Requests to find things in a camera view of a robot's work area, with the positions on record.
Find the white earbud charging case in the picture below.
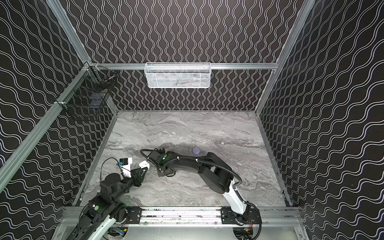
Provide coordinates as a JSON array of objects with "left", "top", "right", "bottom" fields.
[{"left": 139, "top": 161, "right": 150, "bottom": 170}]

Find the purple earbud charging case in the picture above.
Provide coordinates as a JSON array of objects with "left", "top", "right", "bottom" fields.
[{"left": 193, "top": 147, "right": 201, "bottom": 155}]

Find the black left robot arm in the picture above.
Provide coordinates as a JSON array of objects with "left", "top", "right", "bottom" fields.
[{"left": 67, "top": 167, "right": 149, "bottom": 240}]

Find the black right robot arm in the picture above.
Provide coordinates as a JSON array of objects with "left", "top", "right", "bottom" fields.
[{"left": 140, "top": 149, "right": 257, "bottom": 220}]

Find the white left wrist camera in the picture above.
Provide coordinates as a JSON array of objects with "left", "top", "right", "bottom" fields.
[{"left": 119, "top": 158, "right": 133, "bottom": 178}]

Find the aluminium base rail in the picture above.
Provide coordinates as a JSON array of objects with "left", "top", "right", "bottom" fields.
[{"left": 59, "top": 205, "right": 301, "bottom": 227}]

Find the white wire mesh basket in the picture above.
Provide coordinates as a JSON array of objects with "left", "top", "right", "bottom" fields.
[{"left": 144, "top": 67, "right": 212, "bottom": 89}]

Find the black wire basket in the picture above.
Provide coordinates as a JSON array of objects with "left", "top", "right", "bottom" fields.
[{"left": 60, "top": 66, "right": 118, "bottom": 122}]

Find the aluminium frame back bar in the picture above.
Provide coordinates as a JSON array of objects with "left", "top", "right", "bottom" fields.
[{"left": 92, "top": 63, "right": 278, "bottom": 71}]

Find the aluminium frame post left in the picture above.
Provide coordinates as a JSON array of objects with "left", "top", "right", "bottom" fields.
[{"left": 1, "top": 1, "right": 91, "bottom": 191}]

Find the aluminium frame post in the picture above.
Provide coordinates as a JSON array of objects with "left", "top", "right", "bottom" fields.
[
  {"left": 1, "top": 1, "right": 91, "bottom": 191},
  {"left": 255, "top": 0, "right": 316, "bottom": 116}
]

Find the aluminium frame post right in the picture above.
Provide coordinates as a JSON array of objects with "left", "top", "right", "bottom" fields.
[{"left": 255, "top": 0, "right": 316, "bottom": 116}]

